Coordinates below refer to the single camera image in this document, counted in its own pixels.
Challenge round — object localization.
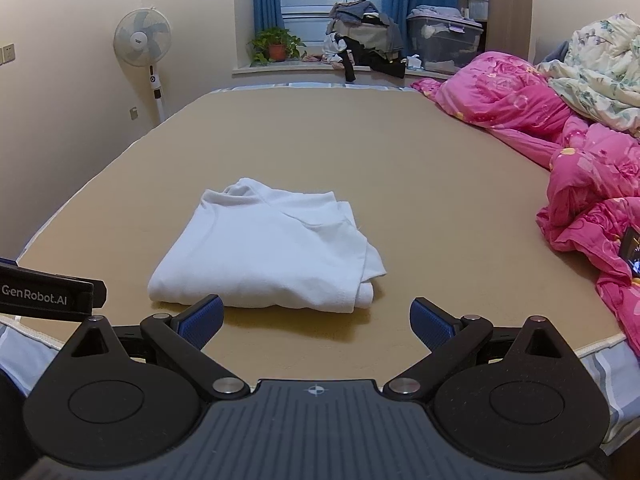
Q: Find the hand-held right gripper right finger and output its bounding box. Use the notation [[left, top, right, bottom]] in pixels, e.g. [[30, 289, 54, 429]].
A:
[[381, 297, 581, 402]]

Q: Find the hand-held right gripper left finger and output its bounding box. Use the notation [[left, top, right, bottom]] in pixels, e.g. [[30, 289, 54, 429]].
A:
[[60, 294, 251, 402]]

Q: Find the white long-sleeve shirt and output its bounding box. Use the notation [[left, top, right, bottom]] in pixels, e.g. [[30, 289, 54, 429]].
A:
[[147, 177, 388, 313]]

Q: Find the pile of clothes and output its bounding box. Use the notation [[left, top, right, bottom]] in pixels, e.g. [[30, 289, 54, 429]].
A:
[[322, 0, 406, 73]]

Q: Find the blue plaid bed sheet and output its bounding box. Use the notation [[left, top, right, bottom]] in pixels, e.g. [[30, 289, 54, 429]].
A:
[[0, 82, 640, 456]]

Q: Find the tan bed mat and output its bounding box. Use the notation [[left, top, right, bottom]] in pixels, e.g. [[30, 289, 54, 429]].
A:
[[15, 87, 626, 361]]

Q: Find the pink floral quilt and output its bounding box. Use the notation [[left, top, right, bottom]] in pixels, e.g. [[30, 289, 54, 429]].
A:
[[410, 51, 640, 356]]

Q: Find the black garment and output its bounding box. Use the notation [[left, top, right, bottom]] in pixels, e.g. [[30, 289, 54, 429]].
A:
[[336, 35, 407, 82]]

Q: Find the white standing fan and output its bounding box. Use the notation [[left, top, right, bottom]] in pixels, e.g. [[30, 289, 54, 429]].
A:
[[113, 7, 172, 123]]

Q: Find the clear plastic storage box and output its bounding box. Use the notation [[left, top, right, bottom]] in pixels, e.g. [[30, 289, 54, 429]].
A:
[[406, 7, 485, 75]]

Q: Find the potted green plant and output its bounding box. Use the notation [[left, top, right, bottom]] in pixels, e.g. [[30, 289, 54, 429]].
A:
[[247, 27, 307, 67]]

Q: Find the white floral quilt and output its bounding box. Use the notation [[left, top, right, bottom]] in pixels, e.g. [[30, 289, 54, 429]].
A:
[[537, 11, 640, 136]]

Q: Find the wooden cabinet panel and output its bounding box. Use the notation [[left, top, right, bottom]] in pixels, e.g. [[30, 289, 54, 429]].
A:
[[487, 0, 533, 63]]

